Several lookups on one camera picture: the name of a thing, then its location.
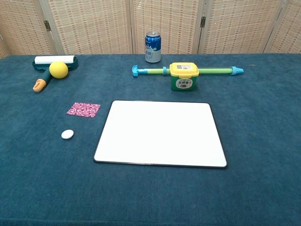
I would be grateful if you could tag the pink patterned square card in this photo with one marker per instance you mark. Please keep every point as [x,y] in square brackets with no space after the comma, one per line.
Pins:
[83,110]

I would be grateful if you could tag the small white oval pebble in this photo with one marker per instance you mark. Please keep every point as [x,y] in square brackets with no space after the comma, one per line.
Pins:
[67,134]

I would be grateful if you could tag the white rectangular board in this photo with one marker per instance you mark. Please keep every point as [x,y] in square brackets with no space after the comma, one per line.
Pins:
[160,134]

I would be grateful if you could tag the green blue toy water pump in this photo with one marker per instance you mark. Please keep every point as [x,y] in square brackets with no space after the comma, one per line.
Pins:
[152,70]

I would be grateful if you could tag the green tub yellow lid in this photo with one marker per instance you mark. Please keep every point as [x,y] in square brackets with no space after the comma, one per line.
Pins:
[184,80]

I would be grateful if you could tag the blue white drink can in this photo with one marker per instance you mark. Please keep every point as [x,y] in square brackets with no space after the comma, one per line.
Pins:
[152,48]

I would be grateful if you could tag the woven folding screen panel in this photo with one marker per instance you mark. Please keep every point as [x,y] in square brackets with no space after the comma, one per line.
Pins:
[169,16]
[91,26]
[237,26]
[21,26]
[290,30]

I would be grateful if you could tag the yellow foam ball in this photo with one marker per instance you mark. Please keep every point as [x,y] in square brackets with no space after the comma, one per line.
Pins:
[58,70]

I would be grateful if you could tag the metal screen hinge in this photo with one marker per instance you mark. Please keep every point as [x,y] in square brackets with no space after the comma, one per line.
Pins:
[203,21]
[47,25]

